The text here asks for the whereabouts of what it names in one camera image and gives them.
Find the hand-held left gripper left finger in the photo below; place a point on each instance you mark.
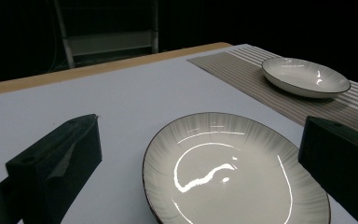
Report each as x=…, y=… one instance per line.
x=59, y=161

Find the striped woven placemat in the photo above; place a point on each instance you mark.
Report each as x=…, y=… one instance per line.
x=245, y=74

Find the white plate with dark rim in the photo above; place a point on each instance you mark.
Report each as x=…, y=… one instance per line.
x=304, y=76
x=230, y=174

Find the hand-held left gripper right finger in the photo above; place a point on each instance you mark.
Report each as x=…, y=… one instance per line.
x=341, y=155

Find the white metal desk frame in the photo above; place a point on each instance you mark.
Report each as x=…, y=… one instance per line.
x=108, y=43

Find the wooden table with white top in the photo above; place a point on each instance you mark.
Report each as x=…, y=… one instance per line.
x=105, y=102

